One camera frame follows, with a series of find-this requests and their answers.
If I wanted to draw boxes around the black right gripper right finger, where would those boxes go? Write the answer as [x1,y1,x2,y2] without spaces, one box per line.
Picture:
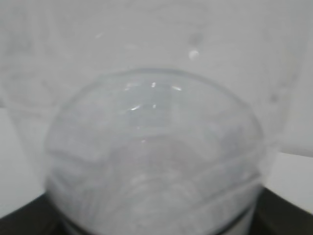
[249,189,313,235]

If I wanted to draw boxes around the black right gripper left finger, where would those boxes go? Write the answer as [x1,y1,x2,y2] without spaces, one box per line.
[0,194,66,235]

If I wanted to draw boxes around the clear plastic water bottle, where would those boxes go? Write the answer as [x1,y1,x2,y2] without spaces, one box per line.
[0,0,313,235]

